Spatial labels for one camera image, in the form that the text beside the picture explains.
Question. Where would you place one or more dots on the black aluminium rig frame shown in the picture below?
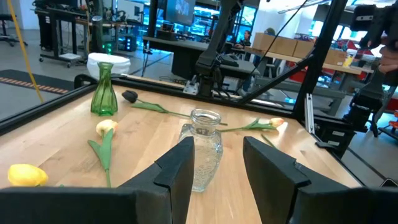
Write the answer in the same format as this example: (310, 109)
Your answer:
(326, 40)

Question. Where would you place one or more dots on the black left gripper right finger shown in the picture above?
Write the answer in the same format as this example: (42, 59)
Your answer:
(280, 193)

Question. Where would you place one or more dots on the person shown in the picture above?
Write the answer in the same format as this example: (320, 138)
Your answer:
(245, 39)
(270, 31)

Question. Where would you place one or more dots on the black neighbouring robot arm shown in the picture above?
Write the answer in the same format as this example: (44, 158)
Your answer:
(367, 93)

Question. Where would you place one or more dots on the wooden workbench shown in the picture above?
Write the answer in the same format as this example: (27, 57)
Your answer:
(339, 67)

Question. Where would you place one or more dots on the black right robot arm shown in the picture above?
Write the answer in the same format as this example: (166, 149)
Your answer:
(217, 31)

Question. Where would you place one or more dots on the black cylinder tower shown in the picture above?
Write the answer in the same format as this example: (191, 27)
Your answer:
(97, 34)

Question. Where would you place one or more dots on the person's hand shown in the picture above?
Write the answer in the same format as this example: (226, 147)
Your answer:
(389, 59)

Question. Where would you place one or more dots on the peach artificial tulip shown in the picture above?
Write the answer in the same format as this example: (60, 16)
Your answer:
(276, 122)
(105, 126)

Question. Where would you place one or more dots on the large cardboard box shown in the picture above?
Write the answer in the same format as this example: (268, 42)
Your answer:
(273, 43)

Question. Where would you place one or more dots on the black equipment cart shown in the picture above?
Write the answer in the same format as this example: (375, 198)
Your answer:
(56, 28)

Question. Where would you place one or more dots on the silver aluminium extrusion piece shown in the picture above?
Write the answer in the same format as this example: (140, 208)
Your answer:
(309, 113)

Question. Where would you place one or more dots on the small cardboard box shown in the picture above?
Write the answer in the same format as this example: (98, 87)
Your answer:
(335, 57)
(304, 49)

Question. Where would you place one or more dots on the black office chair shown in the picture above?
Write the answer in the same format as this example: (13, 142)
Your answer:
(6, 31)

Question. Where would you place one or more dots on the black artificial tulip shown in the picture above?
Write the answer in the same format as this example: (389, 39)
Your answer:
(129, 96)

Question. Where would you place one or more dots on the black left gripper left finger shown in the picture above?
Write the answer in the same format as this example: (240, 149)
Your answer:
(168, 186)

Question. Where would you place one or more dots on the black orange-striped floor mat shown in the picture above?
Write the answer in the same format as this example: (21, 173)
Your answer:
(46, 79)

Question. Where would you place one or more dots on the white round container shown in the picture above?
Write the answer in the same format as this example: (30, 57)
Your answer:
(109, 65)

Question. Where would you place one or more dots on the black labelled control box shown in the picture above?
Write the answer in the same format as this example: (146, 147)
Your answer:
(332, 137)

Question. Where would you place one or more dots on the black desk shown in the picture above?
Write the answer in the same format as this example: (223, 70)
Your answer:
(183, 53)

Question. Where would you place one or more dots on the green glass vase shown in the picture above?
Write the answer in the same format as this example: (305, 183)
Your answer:
(104, 99)

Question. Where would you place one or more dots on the clear cut-glass vase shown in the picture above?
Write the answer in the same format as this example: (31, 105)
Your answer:
(206, 149)

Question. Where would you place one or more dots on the dark wall monitor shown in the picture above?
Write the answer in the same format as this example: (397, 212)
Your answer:
(180, 11)

